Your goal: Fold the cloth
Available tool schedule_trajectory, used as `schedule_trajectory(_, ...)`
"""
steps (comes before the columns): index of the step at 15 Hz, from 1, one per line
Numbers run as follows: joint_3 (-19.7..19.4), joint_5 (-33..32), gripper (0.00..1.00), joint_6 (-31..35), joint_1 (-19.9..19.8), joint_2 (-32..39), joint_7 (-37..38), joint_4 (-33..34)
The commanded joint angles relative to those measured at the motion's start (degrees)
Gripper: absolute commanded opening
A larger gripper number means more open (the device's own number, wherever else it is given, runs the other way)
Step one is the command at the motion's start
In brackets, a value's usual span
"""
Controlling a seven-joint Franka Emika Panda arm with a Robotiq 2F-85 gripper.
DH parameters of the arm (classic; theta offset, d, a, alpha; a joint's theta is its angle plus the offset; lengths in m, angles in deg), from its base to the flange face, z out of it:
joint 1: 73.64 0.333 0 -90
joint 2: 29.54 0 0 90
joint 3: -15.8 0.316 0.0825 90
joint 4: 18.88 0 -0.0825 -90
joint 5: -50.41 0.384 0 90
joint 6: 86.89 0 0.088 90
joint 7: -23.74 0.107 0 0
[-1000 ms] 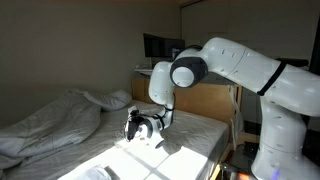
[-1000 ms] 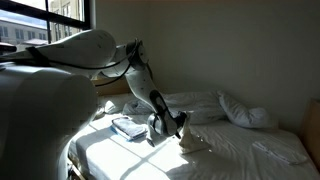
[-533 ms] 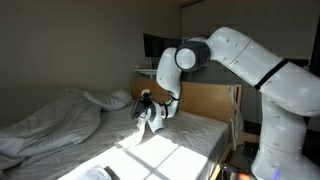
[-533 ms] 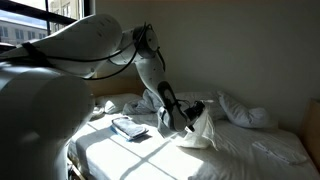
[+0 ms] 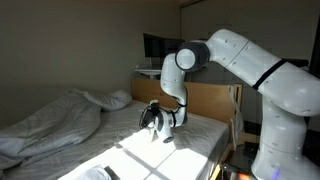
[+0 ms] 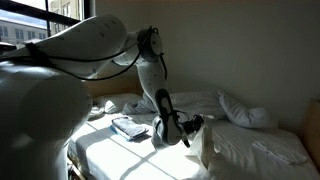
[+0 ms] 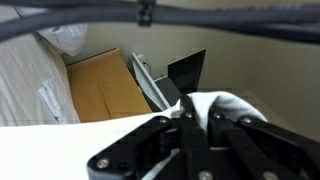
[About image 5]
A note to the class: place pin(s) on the black side table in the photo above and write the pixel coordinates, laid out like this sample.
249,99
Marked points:
243,156

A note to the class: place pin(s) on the white pillow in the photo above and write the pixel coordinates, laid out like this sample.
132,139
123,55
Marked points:
113,100

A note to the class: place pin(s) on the large black monitor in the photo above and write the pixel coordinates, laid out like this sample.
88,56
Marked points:
153,45

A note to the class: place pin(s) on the white plastic bag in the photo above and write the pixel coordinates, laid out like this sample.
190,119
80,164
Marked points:
237,125

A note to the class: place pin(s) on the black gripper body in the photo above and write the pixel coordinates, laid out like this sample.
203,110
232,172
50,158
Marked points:
146,118

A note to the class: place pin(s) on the black mounted device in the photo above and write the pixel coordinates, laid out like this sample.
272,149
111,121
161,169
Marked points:
298,62

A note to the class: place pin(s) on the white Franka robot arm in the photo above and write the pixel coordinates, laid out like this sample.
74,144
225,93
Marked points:
283,93

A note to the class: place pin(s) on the white crumpled duvet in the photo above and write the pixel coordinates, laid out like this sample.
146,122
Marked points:
50,126

